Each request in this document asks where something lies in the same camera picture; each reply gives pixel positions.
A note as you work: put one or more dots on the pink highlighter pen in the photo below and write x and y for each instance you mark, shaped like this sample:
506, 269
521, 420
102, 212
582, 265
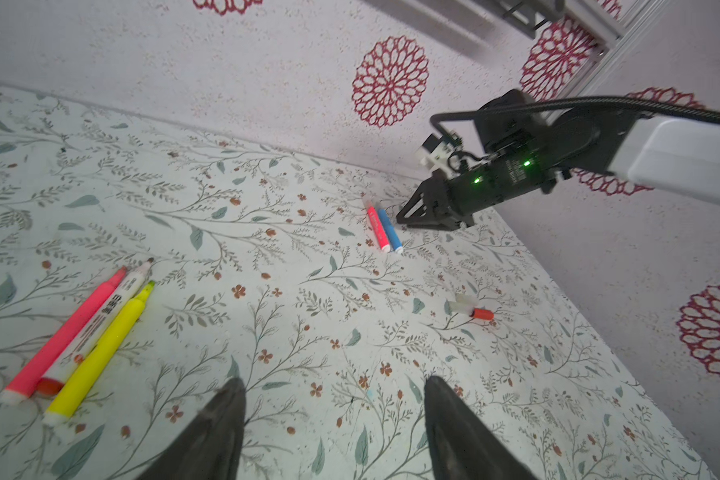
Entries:
377, 227

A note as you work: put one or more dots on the red pen cap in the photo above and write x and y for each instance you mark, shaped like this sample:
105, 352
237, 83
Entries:
483, 314

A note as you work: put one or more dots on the white red marker pen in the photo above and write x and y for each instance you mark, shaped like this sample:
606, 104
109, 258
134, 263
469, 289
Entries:
57, 375

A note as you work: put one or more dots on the pink highlighter on table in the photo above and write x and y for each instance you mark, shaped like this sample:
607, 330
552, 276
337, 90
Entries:
24, 384

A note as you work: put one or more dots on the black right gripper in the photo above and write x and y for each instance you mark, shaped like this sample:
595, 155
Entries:
527, 148

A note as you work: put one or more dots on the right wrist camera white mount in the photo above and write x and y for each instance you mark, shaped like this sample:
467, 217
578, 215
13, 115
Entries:
435, 154

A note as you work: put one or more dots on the blue highlighter pen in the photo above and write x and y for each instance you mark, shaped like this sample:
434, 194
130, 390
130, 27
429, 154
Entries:
392, 237

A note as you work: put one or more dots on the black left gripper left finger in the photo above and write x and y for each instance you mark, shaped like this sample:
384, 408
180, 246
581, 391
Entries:
210, 446

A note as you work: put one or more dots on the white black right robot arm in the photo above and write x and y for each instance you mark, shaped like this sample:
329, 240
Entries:
649, 143

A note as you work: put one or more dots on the yellow highlighter pen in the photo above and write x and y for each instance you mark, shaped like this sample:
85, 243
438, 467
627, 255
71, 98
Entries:
85, 376

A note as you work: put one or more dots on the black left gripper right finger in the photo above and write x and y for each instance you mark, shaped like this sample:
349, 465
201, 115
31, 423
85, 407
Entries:
460, 445

